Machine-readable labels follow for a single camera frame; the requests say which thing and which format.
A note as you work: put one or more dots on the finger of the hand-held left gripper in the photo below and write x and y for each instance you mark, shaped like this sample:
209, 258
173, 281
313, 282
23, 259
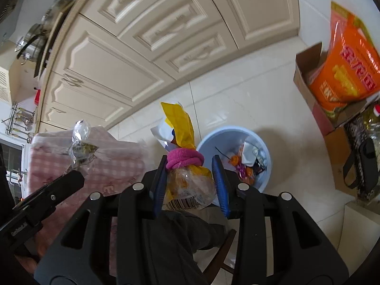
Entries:
56, 193

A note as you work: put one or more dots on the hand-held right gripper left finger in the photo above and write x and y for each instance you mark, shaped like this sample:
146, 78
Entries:
158, 190

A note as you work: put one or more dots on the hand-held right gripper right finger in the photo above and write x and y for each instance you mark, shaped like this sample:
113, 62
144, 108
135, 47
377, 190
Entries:
221, 190

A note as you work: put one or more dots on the yellow bread bag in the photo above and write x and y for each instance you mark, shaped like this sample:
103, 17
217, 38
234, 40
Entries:
184, 184

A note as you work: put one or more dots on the purple yellow candy wrapper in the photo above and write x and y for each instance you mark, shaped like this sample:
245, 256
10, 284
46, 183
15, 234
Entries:
245, 173

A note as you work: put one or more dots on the orange candy wrapper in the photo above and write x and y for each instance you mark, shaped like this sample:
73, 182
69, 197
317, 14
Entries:
234, 160

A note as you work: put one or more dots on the clear printed plastic wrapper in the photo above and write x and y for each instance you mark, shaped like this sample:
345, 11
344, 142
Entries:
80, 151

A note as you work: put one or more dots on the light blue trash bin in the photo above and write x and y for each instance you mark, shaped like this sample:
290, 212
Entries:
213, 139

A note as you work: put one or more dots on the person's left hand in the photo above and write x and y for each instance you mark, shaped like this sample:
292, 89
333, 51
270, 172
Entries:
29, 259

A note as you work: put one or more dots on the kitchen window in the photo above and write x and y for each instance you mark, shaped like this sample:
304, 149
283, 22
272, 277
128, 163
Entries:
13, 160

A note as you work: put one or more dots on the person's dark trousers leg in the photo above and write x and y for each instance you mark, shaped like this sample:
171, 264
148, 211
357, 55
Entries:
172, 243

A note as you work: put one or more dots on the dark wooden chair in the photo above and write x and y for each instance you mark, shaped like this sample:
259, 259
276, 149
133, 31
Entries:
219, 255

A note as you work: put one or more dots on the hanging utensil rack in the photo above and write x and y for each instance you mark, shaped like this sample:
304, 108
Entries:
20, 115

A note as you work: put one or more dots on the red container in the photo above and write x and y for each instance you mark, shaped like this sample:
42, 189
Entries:
37, 97

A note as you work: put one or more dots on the brown cardboard box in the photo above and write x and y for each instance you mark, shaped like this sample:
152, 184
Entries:
338, 160

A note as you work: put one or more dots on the cream kitchen base cabinets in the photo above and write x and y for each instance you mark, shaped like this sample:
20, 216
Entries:
118, 65

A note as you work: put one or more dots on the black gas stove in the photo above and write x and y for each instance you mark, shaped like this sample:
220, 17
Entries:
44, 56

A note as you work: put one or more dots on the open cardboard box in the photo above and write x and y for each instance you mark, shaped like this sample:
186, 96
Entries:
302, 74

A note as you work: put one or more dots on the steel pan with lid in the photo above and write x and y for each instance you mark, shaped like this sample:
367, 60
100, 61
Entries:
31, 41

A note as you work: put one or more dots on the cooking oil bottle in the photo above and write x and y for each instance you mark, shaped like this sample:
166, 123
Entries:
374, 130

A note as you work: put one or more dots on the orange printed bag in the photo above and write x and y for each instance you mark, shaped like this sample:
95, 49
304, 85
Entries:
347, 65

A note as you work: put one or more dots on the steel steamer pot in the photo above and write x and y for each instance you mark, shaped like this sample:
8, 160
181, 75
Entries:
58, 9

